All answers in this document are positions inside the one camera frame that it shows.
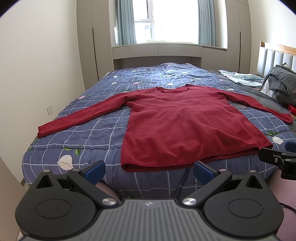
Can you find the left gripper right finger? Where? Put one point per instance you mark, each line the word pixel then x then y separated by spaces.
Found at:
pixel 211 181

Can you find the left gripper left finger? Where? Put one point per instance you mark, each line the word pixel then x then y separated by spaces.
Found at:
pixel 85 180

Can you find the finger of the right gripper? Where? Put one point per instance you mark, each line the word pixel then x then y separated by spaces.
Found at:
pixel 290 147
pixel 270 156

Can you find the red long-sleeve sweater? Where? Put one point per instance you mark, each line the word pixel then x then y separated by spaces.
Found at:
pixel 173 128

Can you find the red garment on bed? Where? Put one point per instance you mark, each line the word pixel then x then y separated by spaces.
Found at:
pixel 292 109

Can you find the dark grey blanket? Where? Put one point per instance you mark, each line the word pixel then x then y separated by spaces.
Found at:
pixel 259 96

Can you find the silver plastic bag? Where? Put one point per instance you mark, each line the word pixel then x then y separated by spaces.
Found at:
pixel 270 90

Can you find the dark grey quilted jacket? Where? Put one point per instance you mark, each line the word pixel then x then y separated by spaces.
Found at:
pixel 281 81

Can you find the light blue folded cloth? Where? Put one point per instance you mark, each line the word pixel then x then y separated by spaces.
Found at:
pixel 243 79

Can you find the padded grey wooden headboard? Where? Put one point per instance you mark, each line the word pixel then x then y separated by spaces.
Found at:
pixel 271 55

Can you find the grey wardrobe right of window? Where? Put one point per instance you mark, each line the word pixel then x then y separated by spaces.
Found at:
pixel 239 36

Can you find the grey wardrobe of window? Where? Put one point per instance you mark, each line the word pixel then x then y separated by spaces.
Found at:
pixel 94 40
pixel 239 36

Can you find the right teal curtain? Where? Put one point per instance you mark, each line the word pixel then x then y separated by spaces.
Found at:
pixel 206 23

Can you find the teal curtain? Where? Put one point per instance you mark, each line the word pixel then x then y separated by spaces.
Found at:
pixel 125 22
pixel 206 23

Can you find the left teal curtain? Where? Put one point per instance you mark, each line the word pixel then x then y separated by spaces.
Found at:
pixel 125 22

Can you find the grey wardrobe left of window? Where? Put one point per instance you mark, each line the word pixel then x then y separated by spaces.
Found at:
pixel 94 40

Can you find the white wall socket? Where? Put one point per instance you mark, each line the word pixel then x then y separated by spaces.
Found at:
pixel 49 109

